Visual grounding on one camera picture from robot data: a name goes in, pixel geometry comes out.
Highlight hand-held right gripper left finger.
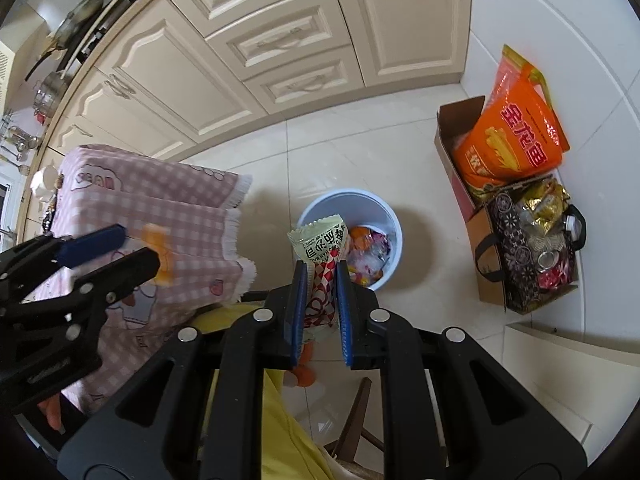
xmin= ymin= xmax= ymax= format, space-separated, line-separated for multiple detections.
xmin=59 ymin=260 xmax=308 ymax=480

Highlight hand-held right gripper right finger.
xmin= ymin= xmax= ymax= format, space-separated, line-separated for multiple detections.
xmin=335 ymin=259 xmax=587 ymax=480

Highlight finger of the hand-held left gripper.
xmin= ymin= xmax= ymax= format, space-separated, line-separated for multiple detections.
xmin=0 ymin=224 xmax=127 ymax=305
xmin=0 ymin=246 xmax=162 ymax=347

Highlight clear bag of snacks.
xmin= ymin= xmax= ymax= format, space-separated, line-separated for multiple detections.
xmin=345 ymin=230 xmax=392 ymax=289

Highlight pale green snack wrapper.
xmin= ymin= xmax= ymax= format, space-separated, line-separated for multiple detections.
xmin=286 ymin=215 xmax=349 ymax=343

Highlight light blue trash bin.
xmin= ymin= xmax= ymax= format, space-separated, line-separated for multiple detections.
xmin=297 ymin=188 xmax=404 ymax=292

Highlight person's left hand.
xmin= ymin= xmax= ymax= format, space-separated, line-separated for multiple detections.
xmin=39 ymin=394 xmax=65 ymax=434

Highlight orange slipper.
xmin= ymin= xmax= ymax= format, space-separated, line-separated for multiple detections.
xmin=284 ymin=341 xmax=319 ymax=389

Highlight pink checkered tablecloth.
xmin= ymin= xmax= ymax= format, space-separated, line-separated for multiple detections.
xmin=22 ymin=144 xmax=257 ymax=413

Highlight wooden chair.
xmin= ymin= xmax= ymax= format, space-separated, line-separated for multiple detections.
xmin=322 ymin=375 xmax=397 ymax=480

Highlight person's yellow pants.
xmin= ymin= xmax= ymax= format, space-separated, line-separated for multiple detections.
xmin=192 ymin=304 xmax=337 ymax=480

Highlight metal utensil rack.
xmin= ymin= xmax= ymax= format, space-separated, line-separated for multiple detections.
xmin=0 ymin=109 xmax=44 ymax=177

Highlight cream cabinet door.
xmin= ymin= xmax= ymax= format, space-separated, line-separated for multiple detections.
xmin=324 ymin=0 xmax=472 ymax=89
xmin=47 ymin=69 xmax=201 ymax=162
xmin=94 ymin=0 xmax=267 ymax=144

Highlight cream kitchen cabinet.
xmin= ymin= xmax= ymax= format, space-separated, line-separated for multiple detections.
xmin=20 ymin=0 xmax=473 ymax=171

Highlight steel pot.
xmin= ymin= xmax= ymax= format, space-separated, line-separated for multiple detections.
xmin=32 ymin=71 xmax=69 ymax=122

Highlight black patterned tote bag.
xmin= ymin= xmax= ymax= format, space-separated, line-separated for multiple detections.
xmin=474 ymin=175 xmax=587 ymax=312

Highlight brown cardboard box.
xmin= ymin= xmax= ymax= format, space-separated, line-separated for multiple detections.
xmin=434 ymin=95 xmax=582 ymax=317

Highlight white flat panel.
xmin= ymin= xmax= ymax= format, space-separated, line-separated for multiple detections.
xmin=502 ymin=322 xmax=627 ymax=462

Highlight black gas stove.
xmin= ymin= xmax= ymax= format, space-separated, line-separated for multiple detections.
xmin=75 ymin=0 xmax=167 ymax=63

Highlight gold foil packets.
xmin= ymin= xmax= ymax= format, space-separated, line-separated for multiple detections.
xmin=515 ymin=180 xmax=572 ymax=237

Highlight steel wok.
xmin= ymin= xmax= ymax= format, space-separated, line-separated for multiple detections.
xmin=25 ymin=0 xmax=110 ymax=82

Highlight large orange printed bag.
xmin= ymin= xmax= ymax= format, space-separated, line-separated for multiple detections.
xmin=452 ymin=44 xmax=571 ymax=197

